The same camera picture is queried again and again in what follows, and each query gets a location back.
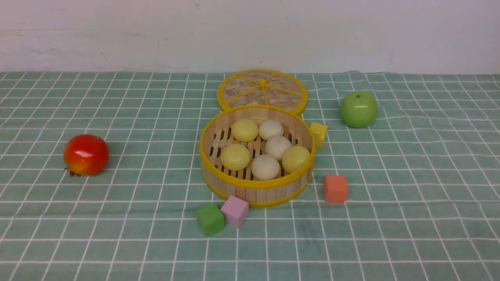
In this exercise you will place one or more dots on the yellow bun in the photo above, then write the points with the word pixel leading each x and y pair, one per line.
pixel 235 157
pixel 294 157
pixel 245 130

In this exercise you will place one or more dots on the white bun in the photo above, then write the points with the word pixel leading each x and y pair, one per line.
pixel 276 146
pixel 269 129
pixel 265 167

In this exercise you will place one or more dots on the woven bamboo steamer lid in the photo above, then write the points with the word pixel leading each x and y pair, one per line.
pixel 262 87

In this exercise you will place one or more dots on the yellow foam cube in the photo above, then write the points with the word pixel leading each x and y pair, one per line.
pixel 319 132

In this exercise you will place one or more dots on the pink foam cube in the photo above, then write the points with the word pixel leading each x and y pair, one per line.
pixel 235 211

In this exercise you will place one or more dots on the green foam cube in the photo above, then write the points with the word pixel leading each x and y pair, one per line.
pixel 210 220

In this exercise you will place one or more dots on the orange foam cube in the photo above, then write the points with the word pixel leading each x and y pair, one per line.
pixel 335 189

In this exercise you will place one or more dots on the green toy apple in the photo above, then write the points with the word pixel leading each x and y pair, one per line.
pixel 358 109

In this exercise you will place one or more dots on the red toy apple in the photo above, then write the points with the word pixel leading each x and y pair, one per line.
pixel 86 155

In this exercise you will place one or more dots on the green checkered tablecloth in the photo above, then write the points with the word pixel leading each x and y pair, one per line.
pixel 423 183

